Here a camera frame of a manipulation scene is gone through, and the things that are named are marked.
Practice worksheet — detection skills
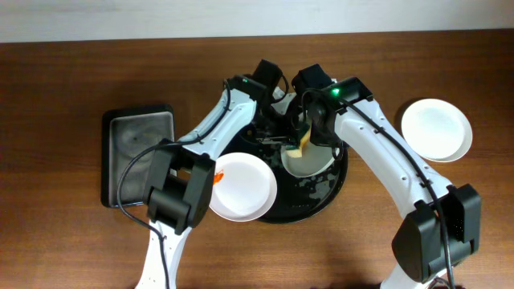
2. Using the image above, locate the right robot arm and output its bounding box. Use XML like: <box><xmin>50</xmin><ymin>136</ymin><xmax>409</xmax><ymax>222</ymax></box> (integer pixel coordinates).
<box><xmin>292</xmin><ymin>64</ymin><xmax>482</xmax><ymax>288</ymax></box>

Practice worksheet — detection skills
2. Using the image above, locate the white plate bottom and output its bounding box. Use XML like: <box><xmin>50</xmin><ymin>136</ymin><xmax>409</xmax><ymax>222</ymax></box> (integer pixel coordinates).
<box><xmin>210</xmin><ymin>153</ymin><xmax>278</xmax><ymax>222</ymax></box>

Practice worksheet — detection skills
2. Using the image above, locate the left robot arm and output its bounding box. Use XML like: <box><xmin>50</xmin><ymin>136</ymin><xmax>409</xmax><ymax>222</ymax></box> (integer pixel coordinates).
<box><xmin>120</xmin><ymin>59</ymin><xmax>284</xmax><ymax>288</ymax></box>

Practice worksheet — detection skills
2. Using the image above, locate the white plate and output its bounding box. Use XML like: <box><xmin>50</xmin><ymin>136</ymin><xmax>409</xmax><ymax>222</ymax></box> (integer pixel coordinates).
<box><xmin>280</xmin><ymin>140</ymin><xmax>335</xmax><ymax>177</ymax></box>
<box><xmin>210</xmin><ymin>153</ymin><xmax>278</xmax><ymax>222</ymax></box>
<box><xmin>401</xmin><ymin>99</ymin><xmax>473</xmax><ymax>162</ymax></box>

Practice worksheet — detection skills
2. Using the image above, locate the round black serving tray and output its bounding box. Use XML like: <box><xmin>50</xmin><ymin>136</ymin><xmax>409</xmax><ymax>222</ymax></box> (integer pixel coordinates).
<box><xmin>223</xmin><ymin>129</ymin><xmax>349</xmax><ymax>224</ymax></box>

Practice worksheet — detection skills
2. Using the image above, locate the green yellow sponge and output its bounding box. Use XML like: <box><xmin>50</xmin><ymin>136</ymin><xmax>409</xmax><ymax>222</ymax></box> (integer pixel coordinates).
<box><xmin>285</xmin><ymin>122</ymin><xmax>312</xmax><ymax>158</ymax></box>

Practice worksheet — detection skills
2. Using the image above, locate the metal soapy water tray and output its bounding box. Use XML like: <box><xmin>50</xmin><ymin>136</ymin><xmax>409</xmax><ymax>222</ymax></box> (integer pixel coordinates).
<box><xmin>100</xmin><ymin>104</ymin><xmax>174</xmax><ymax>208</ymax></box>

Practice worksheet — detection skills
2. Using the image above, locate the orange sauce stain bottom plate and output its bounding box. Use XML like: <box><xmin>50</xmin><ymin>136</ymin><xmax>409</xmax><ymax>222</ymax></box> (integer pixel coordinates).
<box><xmin>214</xmin><ymin>170</ymin><xmax>224</xmax><ymax>185</ymax></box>

